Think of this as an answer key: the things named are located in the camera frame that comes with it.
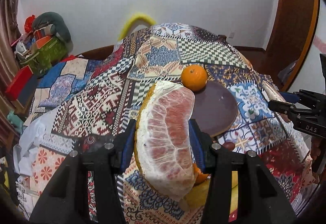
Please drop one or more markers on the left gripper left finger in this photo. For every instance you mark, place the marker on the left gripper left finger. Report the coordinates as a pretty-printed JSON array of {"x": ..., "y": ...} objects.
[{"x": 111, "y": 160}]

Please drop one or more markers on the striped red gold curtain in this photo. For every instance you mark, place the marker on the striped red gold curtain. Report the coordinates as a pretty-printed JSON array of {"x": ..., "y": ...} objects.
[{"x": 9, "y": 67}]

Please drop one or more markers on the red plastic bag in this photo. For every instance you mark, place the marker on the red plastic bag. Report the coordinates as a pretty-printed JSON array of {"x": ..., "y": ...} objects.
[{"x": 28, "y": 24}]

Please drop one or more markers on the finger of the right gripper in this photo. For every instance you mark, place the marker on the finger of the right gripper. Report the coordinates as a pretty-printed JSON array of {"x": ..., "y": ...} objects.
[
  {"x": 294, "y": 97},
  {"x": 290, "y": 110}
]

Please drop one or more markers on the green storage box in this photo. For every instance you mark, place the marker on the green storage box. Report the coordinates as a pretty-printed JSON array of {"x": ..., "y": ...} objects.
[{"x": 42, "y": 59}]

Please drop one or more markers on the pomelo wedge with rind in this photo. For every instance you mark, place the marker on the pomelo wedge with rind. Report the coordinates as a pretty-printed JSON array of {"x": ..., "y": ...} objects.
[{"x": 162, "y": 148}]

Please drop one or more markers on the purple round plate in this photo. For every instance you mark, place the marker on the purple round plate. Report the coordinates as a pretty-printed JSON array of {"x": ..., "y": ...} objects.
[{"x": 215, "y": 109}]

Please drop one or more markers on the wooden door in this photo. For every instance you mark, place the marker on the wooden door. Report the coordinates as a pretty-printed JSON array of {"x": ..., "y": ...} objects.
[{"x": 290, "y": 40}]

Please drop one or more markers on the white crumpled cloth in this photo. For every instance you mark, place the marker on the white crumpled cloth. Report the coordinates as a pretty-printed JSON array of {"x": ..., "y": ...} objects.
[{"x": 24, "y": 153}]

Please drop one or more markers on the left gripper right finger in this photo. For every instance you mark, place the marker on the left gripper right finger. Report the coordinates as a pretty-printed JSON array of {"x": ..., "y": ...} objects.
[{"x": 213, "y": 159}]

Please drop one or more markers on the grey plush toy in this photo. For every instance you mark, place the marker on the grey plush toy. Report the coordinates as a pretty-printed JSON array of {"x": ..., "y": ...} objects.
[{"x": 54, "y": 25}]

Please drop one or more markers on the small tangerine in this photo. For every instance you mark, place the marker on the small tangerine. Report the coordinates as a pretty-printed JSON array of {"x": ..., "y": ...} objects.
[{"x": 200, "y": 177}]

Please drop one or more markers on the red box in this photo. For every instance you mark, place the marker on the red box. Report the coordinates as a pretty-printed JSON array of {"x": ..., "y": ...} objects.
[{"x": 18, "y": 83}]

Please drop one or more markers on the blue patchwork bed quilt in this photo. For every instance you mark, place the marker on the blue patchwork bed quilt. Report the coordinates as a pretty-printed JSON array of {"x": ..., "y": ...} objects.
[{"x": 67, "y": 79}]

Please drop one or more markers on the white wall socket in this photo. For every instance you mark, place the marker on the white wall socket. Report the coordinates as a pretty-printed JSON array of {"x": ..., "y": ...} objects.
[{"x": 231, "y": 35}]

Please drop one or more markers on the patchwork patterned tablecloth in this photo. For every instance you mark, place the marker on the patchwork patterned tablecloth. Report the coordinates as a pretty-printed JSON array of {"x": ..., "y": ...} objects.
[{"x": 272, "y": 160}]

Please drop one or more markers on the large orange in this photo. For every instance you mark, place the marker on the large orange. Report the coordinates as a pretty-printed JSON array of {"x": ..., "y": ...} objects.
[{"x": 194, "y": 77}]

